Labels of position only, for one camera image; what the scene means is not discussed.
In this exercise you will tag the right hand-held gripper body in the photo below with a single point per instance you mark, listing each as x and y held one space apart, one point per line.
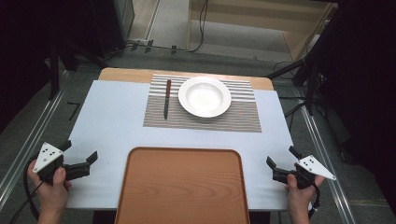
311 166

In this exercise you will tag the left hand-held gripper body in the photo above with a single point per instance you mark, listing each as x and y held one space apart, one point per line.
46 155

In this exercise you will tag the person's right hand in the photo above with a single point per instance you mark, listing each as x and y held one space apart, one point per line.
299 196

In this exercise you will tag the person's left hand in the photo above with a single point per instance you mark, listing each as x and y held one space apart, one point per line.
53 193

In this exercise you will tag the white table cover sheet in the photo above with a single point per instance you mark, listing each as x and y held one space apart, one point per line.
109 124

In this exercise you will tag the black metal stand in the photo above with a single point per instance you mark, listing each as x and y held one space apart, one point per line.
54 71

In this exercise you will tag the black tripod stand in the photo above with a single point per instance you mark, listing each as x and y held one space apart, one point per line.
306 77

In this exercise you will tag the striped woven placemat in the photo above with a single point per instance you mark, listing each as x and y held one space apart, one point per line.
202 123

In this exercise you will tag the black curtain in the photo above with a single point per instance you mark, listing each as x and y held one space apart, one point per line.
364 93
21 62

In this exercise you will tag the brown wooden tray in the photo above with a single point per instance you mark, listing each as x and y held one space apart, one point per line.
182 186

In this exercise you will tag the white deep plate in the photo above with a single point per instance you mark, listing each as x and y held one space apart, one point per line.
204 97

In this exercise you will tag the dark cabinet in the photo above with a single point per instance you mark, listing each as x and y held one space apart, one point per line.
112 25

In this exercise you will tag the metal floor rail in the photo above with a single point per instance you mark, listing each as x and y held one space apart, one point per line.
28 140
327 155

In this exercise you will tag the black angled floor bracket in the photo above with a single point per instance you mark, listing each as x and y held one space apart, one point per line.
74 109

